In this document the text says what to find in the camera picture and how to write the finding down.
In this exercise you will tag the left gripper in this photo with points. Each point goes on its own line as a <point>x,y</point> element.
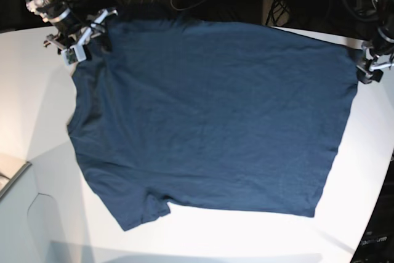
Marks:
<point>377,54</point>

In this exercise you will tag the white storage bin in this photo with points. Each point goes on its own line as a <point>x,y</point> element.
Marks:
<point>42,212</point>

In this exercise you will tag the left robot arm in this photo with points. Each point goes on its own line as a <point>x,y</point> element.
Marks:
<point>383,16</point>

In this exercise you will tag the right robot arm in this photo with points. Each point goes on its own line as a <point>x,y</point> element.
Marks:
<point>53,8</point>

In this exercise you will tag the dark blue t-shirt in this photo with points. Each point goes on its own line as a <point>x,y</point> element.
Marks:
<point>216,115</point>

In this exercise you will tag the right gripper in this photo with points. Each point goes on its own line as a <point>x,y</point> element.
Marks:
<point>72,30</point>

